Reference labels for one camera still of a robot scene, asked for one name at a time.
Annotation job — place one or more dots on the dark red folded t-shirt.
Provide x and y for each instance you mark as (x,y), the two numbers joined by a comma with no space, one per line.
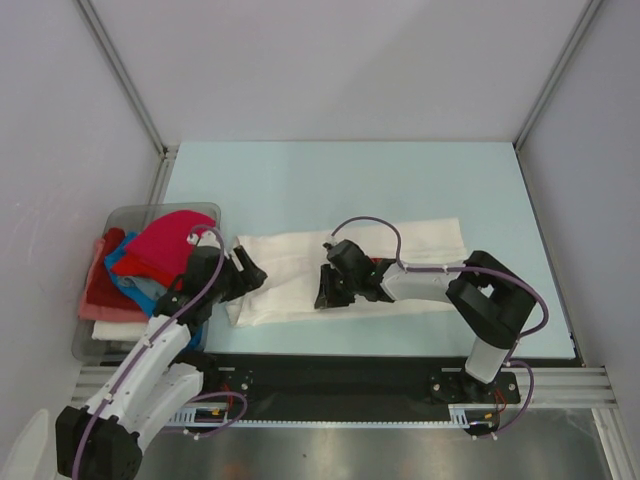
(101,290)

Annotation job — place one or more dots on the white folded t-shirt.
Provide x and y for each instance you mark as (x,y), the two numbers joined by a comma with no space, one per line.
(117,330)

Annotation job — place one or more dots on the right aluminium frame post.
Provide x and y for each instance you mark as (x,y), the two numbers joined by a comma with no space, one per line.
(560,67)

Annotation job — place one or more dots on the white slotted cable duct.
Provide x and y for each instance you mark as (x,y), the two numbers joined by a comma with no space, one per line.
(423,416)

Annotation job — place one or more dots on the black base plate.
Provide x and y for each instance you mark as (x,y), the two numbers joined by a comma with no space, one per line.
(307,382)

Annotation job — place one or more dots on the clear plastic bin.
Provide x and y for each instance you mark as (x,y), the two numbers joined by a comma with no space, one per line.
(92,342)

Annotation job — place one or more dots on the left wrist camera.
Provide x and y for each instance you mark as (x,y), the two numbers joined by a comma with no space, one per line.
(201,239)

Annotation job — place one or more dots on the pink folded t-shirt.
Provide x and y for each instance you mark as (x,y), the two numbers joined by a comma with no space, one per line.
(89,311)

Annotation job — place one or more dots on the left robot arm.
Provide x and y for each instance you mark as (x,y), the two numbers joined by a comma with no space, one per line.
(107,436)

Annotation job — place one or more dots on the left aluminium frame post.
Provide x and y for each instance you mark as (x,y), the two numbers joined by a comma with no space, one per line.
(166,154)

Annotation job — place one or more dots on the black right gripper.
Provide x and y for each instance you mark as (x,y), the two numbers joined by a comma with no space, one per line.
(337,284)

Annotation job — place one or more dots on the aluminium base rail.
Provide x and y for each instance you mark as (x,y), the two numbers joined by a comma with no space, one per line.
(555,432)

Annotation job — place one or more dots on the white t-shirt with red print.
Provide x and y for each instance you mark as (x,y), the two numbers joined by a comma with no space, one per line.
(292,263)

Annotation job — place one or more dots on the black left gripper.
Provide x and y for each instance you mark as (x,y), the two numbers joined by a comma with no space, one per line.
(252,277)

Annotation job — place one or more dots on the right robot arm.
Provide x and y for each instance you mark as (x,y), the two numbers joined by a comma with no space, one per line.
(492,300)

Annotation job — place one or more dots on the magenta t-shirt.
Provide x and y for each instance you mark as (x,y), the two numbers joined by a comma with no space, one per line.
(163,244)

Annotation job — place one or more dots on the aluminium frame post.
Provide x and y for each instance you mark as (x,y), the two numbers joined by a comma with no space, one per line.
(166,154)
(560,67)

